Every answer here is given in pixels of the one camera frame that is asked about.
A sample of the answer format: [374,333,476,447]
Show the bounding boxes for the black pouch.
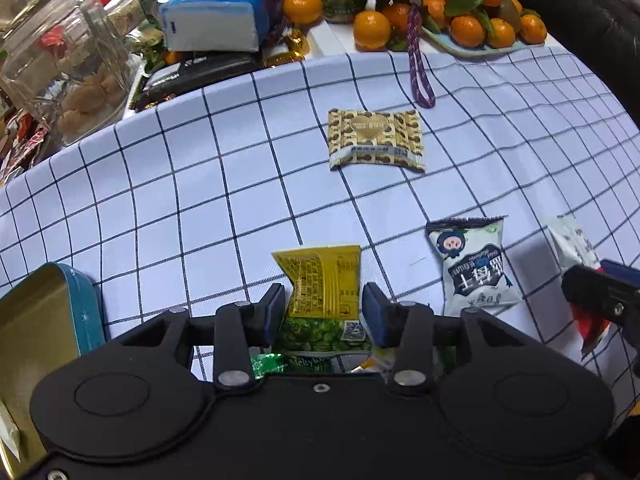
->
[135,52,262,111]

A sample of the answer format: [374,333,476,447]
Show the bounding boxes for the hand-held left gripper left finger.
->
[107,282,286,393]

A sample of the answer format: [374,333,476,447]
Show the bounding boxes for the pale green plate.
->
[420,22,548,58]

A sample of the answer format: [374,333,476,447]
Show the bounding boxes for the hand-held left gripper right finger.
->
[361,282,538,396]

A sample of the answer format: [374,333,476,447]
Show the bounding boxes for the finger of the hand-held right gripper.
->
[600,259,640,288]
[561,265,640,333]

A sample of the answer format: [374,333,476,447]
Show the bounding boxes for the purple lanyard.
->
[402,0,437,109]

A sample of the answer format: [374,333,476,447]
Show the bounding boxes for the single tangerine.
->
[353,10,392,52]
[282,0,325,26]

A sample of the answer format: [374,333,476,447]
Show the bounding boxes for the blue tissue pack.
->
[159,0,296,53]

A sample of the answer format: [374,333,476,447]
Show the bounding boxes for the gold patterned snack packet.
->
[327,107,427,173]

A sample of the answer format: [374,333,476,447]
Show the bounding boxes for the gold tin tray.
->
[0,262,108,480]

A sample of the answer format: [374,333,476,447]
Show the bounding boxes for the white blue snack packet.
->
[425,215,523,318]

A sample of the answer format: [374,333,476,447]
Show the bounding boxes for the green foil candy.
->
[249,351,361,376]

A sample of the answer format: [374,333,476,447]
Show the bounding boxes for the black leather sofa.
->
[445,0,640,126]

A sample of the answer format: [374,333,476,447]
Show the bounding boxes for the yellow green snack packet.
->
[271,245,373,361]

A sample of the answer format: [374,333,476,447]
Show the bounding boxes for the heap of red snack packets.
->
[0,107,51,186]

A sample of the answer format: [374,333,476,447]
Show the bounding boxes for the white red snack packet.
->
[547,215,611,358]

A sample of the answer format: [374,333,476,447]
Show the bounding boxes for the checked tablecloth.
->
[0,42,640,411]

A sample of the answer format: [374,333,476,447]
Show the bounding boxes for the glass jar with biscuits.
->
[0,0,138,148]

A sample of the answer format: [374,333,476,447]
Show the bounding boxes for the gold foil chocolate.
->
[282,29,312,56]
[262,50,303,68]

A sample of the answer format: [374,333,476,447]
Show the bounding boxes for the pile of leafy tangerines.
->
[382,0,549,51]

